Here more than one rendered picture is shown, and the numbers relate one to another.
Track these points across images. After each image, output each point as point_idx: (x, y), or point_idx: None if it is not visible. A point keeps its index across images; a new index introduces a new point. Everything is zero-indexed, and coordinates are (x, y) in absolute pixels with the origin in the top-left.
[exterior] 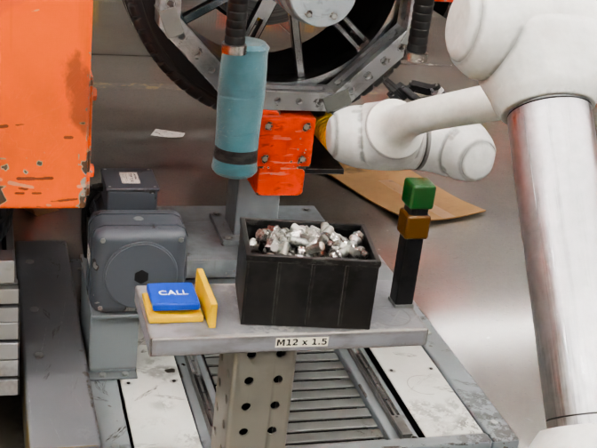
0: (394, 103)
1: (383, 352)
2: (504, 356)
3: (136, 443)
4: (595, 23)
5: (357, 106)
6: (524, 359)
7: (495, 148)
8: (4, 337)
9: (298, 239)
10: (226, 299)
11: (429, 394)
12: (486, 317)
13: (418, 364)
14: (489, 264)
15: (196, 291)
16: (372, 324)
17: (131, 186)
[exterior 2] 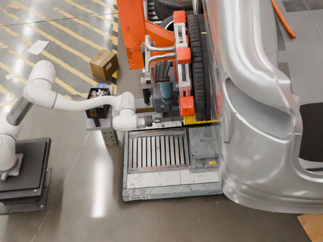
0: (118, 97)
1: (169, 174)
2: (185, 221)
3: None
4: (30, 78)
5: (126, 94)
6: (183, 227)
7: (114, 125)
8: None
9: (94, 94)
10: None
11: (146, 180)
12: (213, 224)
13: (162, 181)
14: (262, 241)
15: None
16: (90, 119)
17: (174, 86)
